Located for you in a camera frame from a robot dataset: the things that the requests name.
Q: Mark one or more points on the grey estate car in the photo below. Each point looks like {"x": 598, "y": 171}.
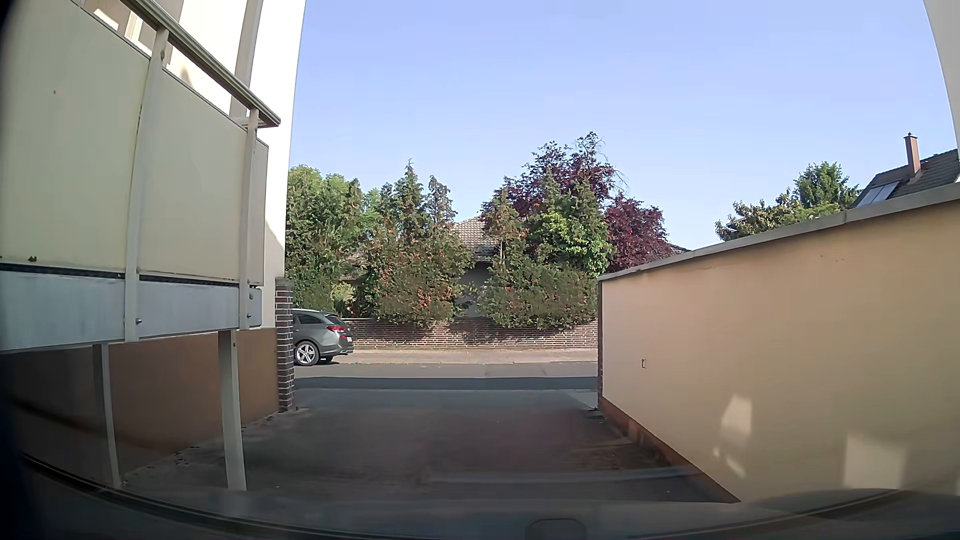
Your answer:
{"x": 319, "y": 337}

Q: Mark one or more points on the house with chimney and skylight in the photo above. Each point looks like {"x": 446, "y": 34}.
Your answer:
{"x": 919, "y": 176}

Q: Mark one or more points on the low red brick wall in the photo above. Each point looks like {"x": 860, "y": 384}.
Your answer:
{"x": 465, "y": 334}

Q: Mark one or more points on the grey asphalt road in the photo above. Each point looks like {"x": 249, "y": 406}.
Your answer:
{"x": 450, "y": 435}

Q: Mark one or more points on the green tree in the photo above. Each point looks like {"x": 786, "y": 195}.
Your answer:
{"x": 795, "y": 206}

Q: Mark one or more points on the pavement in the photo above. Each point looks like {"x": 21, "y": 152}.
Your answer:
{"x": 472, "y": 355}

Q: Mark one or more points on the brick pillar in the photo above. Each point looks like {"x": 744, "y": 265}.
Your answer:
{"x": 284, "y": 345}

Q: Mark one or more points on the group of garden trees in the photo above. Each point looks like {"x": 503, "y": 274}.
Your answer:
{"x": 540, "y": 255}

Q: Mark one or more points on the beige rendered wall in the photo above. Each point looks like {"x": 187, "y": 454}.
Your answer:
{"x": 787, "y": 360}

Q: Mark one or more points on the pale building with balcony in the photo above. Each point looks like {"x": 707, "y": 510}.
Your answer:
{"x": 90, "y": 187}

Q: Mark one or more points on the house with tiled roof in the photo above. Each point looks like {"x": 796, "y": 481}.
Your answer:
{"x": 476, "y": 247}

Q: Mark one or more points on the car's own bonnet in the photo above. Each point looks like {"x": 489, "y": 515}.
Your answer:
{"x": 480, "y": 517}

